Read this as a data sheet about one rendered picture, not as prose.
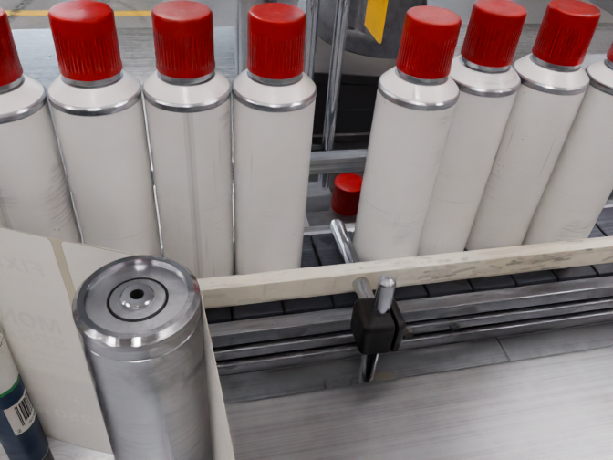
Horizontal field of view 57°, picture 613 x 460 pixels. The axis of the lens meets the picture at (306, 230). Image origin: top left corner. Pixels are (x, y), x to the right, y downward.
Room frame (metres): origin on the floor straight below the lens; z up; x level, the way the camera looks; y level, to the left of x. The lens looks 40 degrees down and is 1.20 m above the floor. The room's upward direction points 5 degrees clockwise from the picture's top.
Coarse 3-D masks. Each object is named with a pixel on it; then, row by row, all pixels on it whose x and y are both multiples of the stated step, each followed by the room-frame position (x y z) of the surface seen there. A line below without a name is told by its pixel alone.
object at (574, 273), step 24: (600, 216) 0.44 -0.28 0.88; (312, 240) 0.37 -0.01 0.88; (312, 264) 0.33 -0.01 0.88; (336, 264) 0.34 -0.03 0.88; (600, 264) 0.37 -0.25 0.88; (408, 288) 0.32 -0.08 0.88; (432, 288) 0.32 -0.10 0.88; (456, 288) 0.32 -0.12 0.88; (480, 288) 0.33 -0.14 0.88; (216, 312) 0.27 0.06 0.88; (240, 312) 0.28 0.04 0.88; (264, 312) 0.28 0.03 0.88; (288, 312) 0.28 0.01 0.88
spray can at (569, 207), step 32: (608, 64) 0.38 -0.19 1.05; (608, 96) 0.36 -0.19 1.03; (576, 128) 0.37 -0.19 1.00; (608, 128) 0.36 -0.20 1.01; (576, 160) 0.36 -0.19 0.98; (608, 160) 0.35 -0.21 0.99; (544, 192) 0.37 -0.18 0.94; (576, 192) 0.36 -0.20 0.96; (608, 192) 0.36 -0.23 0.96; (544, 224) 0.36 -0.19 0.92; (576, 224) 0.35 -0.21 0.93
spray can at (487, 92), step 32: (480, 0) 0.37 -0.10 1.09; (480, 32) 0.35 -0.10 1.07; (512, 32) 0.35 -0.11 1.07; (480, 64) 0.35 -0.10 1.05; (480, 96) 0.34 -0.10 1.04; (512, 96) 0.35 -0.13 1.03; (480, 128) 0.34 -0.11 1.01; (448, 160) 0.34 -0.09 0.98; (480, 160) 0.34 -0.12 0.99; (448, 192) 0.34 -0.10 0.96; (480, 192) 0.35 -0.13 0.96; (448, 224) 0.34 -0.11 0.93
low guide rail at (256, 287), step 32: (416, 256) 0.32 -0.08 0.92; (448, 256) 0.32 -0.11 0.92; (480, 256) 0.32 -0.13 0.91; (512, 256) 0.33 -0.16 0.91; (544, 256) 0.33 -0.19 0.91; (576, 256) 0.34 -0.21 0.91; (608, 256) 0.35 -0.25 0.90; (224, 288) 0.27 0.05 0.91; (256, 288) 0.27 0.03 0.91; (288, 288) 0.28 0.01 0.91; (320, 288) 0.29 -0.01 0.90; (352, 288) 0.29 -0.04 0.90
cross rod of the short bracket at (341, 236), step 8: (336, 224) 0.35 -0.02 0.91; (344, 224) 0.36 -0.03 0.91; (336, 232) 0.34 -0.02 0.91; (344, 232) 0.34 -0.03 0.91; (336, 240) 0.34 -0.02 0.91; (344, 240) 0.33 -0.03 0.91; (344, 248) 0.32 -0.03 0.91; (352, 248) 0.32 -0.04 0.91; (344, 256) 0.32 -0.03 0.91; (352, 256) 0.31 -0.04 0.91; (360, 280) 0.29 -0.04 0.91; (368, 280) 0.29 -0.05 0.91; (360, 288) 0.28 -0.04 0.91; (368, 288) 0.28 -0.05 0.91; (360, 296) 0.28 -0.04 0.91; (368, 296) 0.27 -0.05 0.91
